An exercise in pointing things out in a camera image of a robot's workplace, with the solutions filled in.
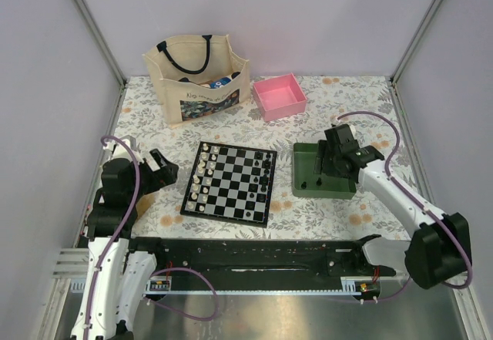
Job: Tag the pink plastic box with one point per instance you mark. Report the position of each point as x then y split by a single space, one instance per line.
279 97

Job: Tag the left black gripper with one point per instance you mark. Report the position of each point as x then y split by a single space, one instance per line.
166 174

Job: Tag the black and white chessboard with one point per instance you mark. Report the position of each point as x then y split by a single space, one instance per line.
229 189

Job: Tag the green plastic tray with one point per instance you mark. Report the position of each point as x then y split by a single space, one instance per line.
304 161

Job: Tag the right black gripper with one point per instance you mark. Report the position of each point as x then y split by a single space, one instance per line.
323 153

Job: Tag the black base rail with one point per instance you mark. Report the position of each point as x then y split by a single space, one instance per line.
257 265

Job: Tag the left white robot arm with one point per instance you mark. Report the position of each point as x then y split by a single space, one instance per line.
119 265

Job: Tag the white bishop far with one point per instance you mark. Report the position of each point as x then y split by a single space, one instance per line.
201 167

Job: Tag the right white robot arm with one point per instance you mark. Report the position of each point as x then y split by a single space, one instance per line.
440 246

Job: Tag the floral table mat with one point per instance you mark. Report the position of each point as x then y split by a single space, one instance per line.
363 101

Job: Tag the cream canvas tote bag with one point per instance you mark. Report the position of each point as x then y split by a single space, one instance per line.
181 67

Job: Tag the blue white carton in bag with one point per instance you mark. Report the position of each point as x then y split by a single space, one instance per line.
223 81

